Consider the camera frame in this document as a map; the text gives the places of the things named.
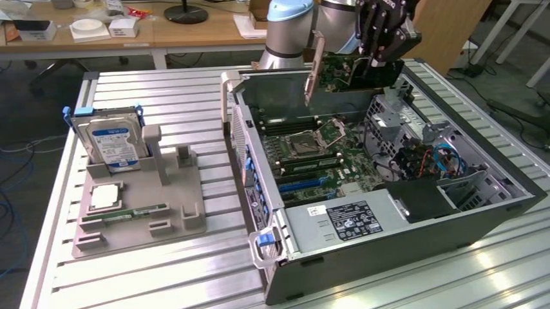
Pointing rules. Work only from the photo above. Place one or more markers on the cardboard box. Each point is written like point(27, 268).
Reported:
point(258, 9)

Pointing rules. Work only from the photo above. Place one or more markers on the grey power supply unit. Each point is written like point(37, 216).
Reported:
point(309, 231)

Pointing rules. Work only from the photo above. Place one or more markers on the white box with black top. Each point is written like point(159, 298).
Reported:
point(39, 33)

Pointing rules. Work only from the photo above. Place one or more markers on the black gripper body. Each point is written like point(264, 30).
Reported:
point(393, 13)

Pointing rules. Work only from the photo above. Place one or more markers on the silver CPU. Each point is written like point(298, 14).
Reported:
point(105, 196)

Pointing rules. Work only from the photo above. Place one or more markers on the black open PC case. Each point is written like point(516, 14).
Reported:
point(386, 267)

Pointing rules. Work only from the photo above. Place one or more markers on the silver chipset heatsink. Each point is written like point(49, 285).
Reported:
point(353, 189)

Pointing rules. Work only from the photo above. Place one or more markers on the green motherboard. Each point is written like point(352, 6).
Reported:
point(348, 170)

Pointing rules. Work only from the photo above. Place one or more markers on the black RAM slot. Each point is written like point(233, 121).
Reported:
point(288, 121)
point(290, 128)

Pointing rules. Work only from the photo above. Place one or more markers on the CPU socket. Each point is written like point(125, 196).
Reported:
point(304, 145)

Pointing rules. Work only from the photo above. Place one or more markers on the blue disk caddy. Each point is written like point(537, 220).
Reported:
point(83, 111)

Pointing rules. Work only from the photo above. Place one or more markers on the metal disk bay cage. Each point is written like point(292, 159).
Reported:
point(386, 125)

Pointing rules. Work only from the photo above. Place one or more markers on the white papers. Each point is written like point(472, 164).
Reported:
point(249, 29)

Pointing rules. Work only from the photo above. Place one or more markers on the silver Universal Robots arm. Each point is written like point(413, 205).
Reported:
point(288, 35)

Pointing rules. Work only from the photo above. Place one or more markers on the grey parts rack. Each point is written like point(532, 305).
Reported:
point(142, 186)

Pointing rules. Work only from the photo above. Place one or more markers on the black chair base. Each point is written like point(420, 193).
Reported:
point(57, 69)

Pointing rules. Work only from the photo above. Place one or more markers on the metal socket cover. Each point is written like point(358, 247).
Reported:
point(340, 121)

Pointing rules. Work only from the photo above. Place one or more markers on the green RAM stick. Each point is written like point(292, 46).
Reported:
point(142, 211)

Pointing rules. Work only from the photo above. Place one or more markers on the blue case latch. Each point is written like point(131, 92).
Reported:
point(264, 240)

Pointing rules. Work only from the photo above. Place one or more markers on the small white labelled box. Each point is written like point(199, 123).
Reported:
point(123, 28)

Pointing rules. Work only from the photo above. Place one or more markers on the white box with red button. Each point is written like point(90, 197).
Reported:
point(468, 54)

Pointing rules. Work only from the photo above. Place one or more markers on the wooden cabinet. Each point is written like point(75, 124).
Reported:
point(442, 32)

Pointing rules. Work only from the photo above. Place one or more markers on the black floor stand base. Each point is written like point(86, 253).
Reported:
point(520, 111)

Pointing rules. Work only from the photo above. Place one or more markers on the hard disk with blue label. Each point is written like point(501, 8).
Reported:
point(111, 141)

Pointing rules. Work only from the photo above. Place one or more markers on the slanted metal disk bay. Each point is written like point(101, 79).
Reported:
point(473, 190)

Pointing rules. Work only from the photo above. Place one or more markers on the black power adapter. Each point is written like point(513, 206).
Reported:
point(473, 71)

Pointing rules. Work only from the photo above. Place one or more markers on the black expansion slot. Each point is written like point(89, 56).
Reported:
point(297, 178)

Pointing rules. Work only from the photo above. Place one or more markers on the black lamp base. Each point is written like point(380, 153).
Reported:
point(187, 15)

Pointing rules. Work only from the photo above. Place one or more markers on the black RAM stick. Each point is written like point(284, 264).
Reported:
point(314, 164)

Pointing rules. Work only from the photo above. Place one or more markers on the red packet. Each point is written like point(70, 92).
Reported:
point(139, 14)

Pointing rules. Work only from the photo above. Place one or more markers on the white round holder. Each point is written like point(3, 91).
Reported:
point(89, 30)

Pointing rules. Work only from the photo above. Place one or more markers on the white table frame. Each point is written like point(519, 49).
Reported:
point(513, 32)

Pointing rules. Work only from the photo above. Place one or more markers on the green graphics card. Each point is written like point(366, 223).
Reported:
point(340, 72)

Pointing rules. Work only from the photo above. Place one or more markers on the wooden desk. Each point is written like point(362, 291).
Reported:
point(171, 36)

